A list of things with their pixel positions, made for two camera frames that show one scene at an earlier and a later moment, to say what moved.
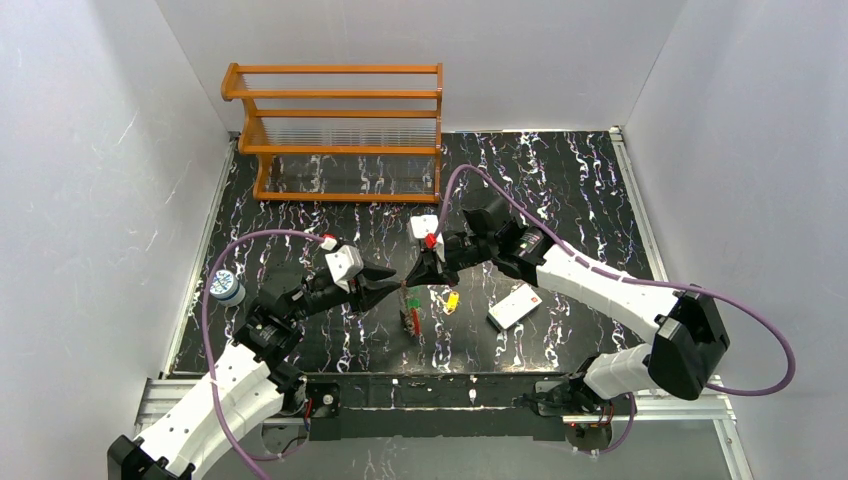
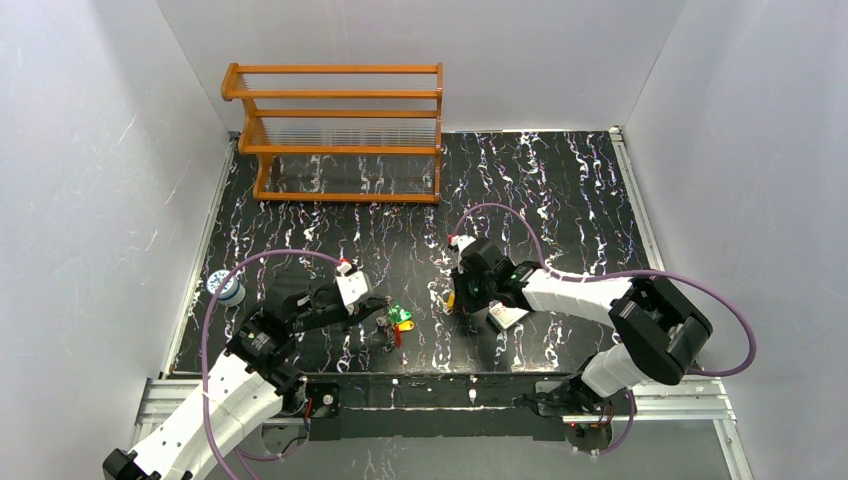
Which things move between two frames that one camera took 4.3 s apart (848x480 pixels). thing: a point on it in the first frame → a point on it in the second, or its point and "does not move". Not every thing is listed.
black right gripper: [444, 263] → [460, 291]
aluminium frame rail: [713, 405] does not move
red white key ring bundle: [410, 312] → [393, 323]
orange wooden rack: [341, 133] does not move
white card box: [512, 307] does not move
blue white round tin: [227, 288] does not move
